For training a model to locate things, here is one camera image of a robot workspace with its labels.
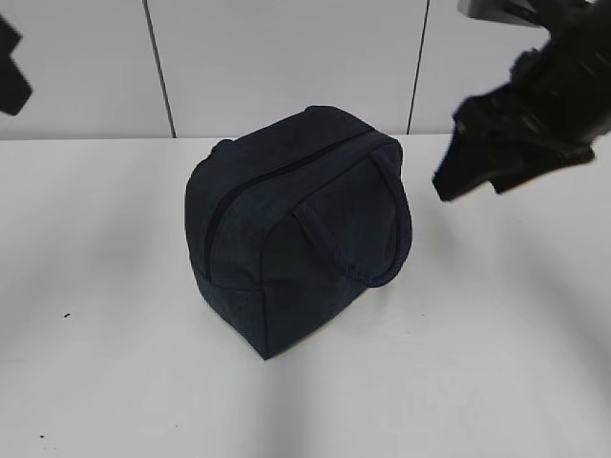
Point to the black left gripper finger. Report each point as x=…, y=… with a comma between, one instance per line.
x=16, y=90

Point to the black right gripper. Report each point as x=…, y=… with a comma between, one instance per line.
x=546, y=118

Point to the navy insulated lunch bag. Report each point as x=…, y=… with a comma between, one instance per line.
x=288, y=225

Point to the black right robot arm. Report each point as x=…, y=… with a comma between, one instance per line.
x=559, y=16

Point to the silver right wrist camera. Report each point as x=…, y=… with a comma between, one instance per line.
x=513, y=12

